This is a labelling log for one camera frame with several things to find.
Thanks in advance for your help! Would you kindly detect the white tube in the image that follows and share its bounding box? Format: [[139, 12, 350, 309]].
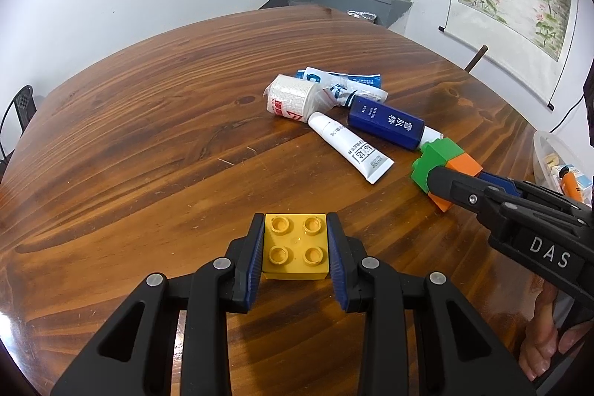
[[307, 111, 395, 185]]

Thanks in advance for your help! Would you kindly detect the white blue plastic package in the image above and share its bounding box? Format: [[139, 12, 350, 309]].
[[297, 68, 388, 109]]

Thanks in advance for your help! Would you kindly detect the small orange toy brick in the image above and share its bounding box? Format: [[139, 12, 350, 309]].
[[428, 152, 483, 213]]

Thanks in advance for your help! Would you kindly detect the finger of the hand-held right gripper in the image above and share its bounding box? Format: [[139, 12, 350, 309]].
[[478, 172, 583, 211], [426, 165, 523, 234]]

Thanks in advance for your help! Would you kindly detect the green toy brick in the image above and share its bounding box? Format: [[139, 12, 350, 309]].
[[410, 137, 465, 194]]

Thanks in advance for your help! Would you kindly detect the yellow toy brick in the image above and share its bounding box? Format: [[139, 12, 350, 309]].
[[261, 213, 331, 282]]

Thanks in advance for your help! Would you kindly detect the person's right hand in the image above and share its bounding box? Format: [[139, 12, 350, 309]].
[[519, 282, 592, 384]]

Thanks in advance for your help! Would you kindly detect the clear plastic container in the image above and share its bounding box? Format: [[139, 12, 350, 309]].
[[532, 131, 594, 206]]

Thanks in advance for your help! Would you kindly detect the orange tube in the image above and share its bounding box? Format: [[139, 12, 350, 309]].
[[561, 173, 583, 203]]

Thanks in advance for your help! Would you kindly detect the wooden stick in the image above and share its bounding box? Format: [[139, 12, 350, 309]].
[[464, 45, 489, 73]]

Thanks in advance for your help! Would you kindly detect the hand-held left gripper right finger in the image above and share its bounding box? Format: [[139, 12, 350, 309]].
[[326, 213, 539, 396]]

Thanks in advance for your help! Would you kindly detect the grey power cable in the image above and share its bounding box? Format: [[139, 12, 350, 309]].
[[550, 81, 594, 132]]

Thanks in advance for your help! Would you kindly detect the black chair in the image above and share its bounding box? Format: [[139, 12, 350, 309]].
[[0, 84, 38, 162]]

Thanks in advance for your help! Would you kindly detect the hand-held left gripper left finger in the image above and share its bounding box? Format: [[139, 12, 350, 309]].
[[50, 213, 266, 396]]

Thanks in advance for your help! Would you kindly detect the white bandage roll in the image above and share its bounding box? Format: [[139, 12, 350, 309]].
[[264, 73, 321, 123]]

